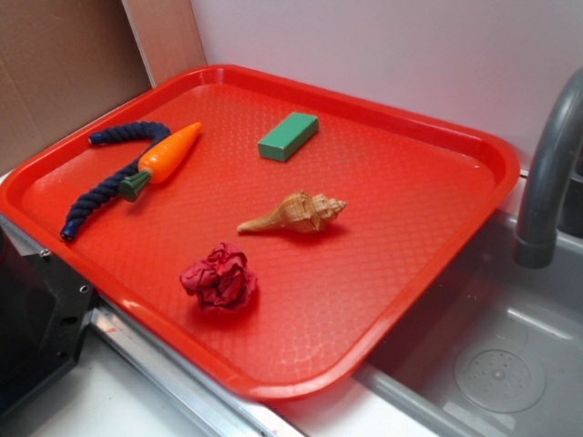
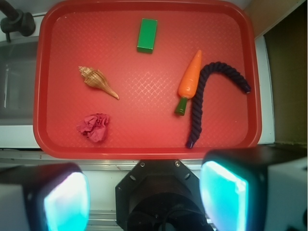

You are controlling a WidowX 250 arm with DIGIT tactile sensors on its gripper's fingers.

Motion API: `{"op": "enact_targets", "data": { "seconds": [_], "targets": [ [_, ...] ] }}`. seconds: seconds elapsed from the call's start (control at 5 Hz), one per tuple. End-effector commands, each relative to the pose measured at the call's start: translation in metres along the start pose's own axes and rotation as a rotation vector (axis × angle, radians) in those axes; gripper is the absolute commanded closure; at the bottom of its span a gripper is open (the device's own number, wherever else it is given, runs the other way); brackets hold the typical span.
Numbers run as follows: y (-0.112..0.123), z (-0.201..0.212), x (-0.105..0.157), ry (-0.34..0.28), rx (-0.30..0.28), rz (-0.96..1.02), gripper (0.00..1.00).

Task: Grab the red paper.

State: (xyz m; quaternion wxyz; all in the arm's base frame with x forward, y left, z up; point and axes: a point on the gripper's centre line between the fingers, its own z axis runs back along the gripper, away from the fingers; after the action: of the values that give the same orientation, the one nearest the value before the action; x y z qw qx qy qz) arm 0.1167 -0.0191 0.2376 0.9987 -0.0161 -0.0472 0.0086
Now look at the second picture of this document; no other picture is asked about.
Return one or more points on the crumpled red paper ball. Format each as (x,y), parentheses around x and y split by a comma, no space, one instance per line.
(94,127)

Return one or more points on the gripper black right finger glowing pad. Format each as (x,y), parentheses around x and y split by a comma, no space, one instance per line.
(264,188)

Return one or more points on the tan spiral seashell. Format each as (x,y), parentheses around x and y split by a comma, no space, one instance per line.
(95,78)

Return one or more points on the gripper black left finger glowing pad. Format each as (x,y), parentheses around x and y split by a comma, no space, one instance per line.
(53,197)

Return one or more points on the orange toy carrot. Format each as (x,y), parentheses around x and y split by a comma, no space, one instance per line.
(189,82)

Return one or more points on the green rectangular block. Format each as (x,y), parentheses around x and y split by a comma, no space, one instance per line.
(147,35)

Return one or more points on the red plastic tray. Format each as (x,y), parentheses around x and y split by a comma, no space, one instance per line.
(103,34)

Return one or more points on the clear plastic bin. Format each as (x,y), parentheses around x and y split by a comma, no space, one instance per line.
(17,81)

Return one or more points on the black clamp knob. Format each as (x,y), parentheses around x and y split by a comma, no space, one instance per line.
(16,20)

